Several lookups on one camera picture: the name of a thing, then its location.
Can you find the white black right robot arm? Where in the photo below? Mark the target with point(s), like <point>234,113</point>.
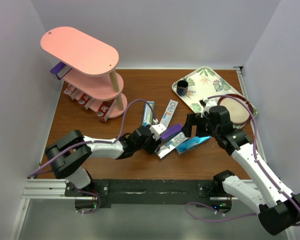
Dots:
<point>276,205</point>

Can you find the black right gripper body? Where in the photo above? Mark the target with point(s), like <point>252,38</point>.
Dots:
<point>204,127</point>

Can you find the floral leaf print tray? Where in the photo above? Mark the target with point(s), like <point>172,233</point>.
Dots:
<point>205,82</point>

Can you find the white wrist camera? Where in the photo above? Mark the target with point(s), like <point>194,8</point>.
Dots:
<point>206,104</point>
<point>157,130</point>

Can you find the red rimmed beige plate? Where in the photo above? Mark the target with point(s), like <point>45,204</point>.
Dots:
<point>238,114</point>

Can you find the pink three tier shelf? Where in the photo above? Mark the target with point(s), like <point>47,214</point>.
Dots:
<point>92,66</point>

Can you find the blue green toothpaste box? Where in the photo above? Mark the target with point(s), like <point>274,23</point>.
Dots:
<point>148,114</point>

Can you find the red 3D toothpaste box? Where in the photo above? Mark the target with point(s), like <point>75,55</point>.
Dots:
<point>105,110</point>

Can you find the silver R&O sensitive toothpaste box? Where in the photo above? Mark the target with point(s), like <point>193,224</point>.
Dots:
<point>168,113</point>

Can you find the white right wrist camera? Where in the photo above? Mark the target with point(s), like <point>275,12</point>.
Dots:
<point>206,104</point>

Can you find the dark blue mug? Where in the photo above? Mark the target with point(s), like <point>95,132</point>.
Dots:
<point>182,88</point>

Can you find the black front base bar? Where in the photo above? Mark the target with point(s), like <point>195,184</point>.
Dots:
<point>159,192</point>

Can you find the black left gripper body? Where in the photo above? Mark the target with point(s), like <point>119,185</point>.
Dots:
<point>150,145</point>

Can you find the shiny blue toothpaste box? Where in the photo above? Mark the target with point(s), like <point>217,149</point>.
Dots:
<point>191,144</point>

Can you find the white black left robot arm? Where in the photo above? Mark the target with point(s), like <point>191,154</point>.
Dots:
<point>67,155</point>

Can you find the purple toothpaste box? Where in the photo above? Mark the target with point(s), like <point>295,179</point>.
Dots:
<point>60,70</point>
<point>171,132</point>

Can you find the aluminium frame rail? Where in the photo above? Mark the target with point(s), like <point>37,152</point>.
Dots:
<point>242,82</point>

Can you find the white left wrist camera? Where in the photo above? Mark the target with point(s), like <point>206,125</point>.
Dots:
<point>157,130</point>

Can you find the red toothpaste box behind shelf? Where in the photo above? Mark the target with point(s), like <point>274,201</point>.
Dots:
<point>71,91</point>

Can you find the silver R&O lower toothpaste box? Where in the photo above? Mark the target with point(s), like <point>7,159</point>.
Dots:
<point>171,145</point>

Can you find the red silver toothpaste box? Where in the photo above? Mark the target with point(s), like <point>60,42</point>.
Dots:
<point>85,101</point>

